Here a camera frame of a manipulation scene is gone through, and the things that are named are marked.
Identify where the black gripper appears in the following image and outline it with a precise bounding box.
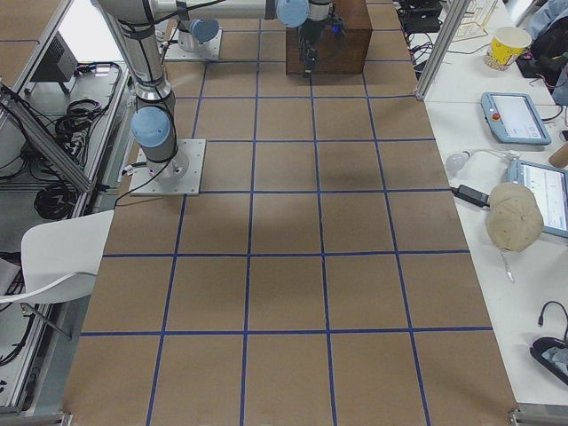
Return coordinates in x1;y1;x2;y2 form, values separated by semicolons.
298;19;327;78

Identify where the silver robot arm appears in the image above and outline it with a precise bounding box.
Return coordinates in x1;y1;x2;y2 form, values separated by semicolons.
98;1;336;114
177;19;219;51

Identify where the dark wooden drawer cabinet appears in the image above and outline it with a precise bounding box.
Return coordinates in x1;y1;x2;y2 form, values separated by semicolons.
276;1;372;75

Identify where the white light bulb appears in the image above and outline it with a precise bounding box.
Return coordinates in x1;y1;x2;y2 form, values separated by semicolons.
445;151;472;174

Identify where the yellow popcorn paper cup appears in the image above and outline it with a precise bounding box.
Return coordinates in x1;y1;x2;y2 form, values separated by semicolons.
484;27;533;71

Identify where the far blue teach pendant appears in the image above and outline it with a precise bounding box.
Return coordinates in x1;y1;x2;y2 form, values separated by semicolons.
480;92;551;146

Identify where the blue teach pendant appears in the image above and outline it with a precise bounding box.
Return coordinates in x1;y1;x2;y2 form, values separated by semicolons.
480;92;551;146
507;159;567;238

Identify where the black power adapter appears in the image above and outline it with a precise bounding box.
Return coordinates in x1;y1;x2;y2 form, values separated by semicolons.
451;185;490;208

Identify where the beige baseball cap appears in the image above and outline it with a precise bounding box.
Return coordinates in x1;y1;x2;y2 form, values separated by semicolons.
485;182;544;252

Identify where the cardboard tube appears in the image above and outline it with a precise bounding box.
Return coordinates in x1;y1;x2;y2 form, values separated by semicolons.
548;143;568;169

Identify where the near blue teach pendant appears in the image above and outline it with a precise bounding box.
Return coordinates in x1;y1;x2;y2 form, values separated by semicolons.
507;159;567;238

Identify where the white plastic chair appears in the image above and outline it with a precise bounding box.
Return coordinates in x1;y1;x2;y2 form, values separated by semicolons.
0;209;115;342

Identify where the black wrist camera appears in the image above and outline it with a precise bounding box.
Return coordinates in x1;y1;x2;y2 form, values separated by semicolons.
329;13;345;39

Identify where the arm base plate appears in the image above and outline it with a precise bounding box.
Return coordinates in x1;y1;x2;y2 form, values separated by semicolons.
165;28;223;62
129;138;206;196

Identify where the aluminium frame post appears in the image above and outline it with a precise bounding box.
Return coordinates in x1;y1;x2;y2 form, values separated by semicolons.
414;0;470;100

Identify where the gold wire rack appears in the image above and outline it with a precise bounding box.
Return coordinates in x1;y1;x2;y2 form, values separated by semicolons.
454;0;497;42

